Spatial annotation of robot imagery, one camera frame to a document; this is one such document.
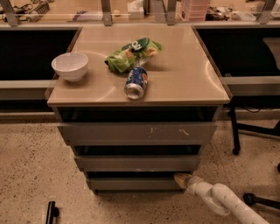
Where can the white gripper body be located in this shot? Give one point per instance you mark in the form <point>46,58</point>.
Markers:
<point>193,185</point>

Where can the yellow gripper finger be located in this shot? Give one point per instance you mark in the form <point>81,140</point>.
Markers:
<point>182,179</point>

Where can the grey bottom drawer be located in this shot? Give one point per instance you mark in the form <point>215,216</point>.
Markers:
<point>132,184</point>

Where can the grey drawer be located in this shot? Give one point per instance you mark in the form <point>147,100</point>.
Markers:
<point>136,133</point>
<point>132,184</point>
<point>145,163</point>

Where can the grey top drawer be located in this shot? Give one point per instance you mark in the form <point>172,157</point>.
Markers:
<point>136,133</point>

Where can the grey drawer cabinet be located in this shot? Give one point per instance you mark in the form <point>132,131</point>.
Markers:
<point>182,87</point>

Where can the grey middle drawer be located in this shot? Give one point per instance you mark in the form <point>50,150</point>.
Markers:
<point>145,163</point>

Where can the black table leg with caster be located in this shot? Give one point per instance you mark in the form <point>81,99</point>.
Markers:
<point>236,127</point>

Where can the blue soda can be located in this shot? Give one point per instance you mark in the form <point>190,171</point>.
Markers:
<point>136,83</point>

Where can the black object on floor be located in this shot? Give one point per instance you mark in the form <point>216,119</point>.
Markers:
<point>52,213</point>

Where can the green chip bag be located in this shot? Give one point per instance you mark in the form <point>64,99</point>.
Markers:
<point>134,54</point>

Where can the white bowl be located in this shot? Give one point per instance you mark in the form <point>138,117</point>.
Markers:
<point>71,66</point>

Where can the pink stacked trays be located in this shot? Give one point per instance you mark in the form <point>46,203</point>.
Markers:
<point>194,10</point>

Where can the white tissue box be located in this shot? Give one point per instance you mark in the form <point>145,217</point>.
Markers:
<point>136,9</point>

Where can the coiled spring tool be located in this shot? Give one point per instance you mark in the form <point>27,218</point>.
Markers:
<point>38,12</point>

